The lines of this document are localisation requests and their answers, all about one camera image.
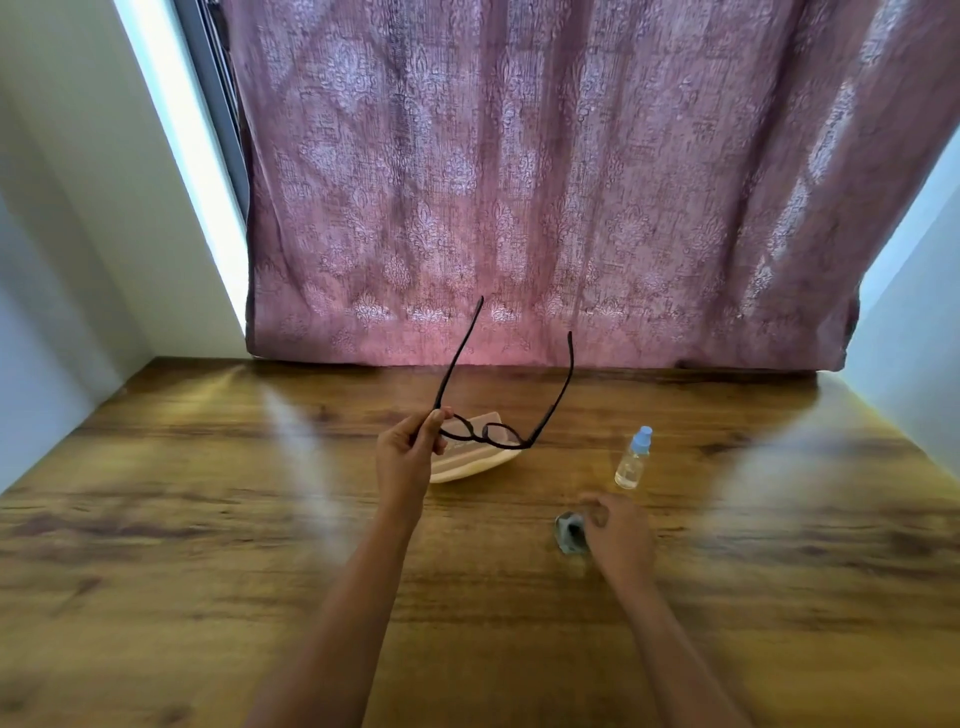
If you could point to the person's right hand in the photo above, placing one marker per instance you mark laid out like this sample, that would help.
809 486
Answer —
622 536

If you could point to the person's left hand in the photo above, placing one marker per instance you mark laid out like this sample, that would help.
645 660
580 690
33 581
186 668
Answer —
401 469

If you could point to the person's right fingers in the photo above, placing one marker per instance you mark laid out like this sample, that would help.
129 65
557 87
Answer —
592 514

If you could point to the person's left thumb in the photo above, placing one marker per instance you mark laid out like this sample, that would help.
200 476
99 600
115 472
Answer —
433 429

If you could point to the grey cleaning cloth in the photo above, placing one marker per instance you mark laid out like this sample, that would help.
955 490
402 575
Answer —
570 531

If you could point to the black-framed eyeglasses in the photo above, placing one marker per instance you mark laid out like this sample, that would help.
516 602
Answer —
495 405

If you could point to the person's right forearm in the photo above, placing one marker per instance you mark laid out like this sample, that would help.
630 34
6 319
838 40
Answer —
679 652

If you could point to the person's left forearm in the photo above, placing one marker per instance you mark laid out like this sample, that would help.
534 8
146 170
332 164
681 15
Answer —
337 637

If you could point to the beige glasses case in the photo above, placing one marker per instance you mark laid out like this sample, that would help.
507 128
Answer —
469 454

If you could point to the small clear spray bottle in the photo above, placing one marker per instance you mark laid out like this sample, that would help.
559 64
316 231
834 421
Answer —
634 459

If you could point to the pink patterned curtain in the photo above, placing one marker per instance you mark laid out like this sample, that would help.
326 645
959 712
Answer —
555 187

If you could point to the window frame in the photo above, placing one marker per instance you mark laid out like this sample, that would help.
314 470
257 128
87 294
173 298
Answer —
214 97

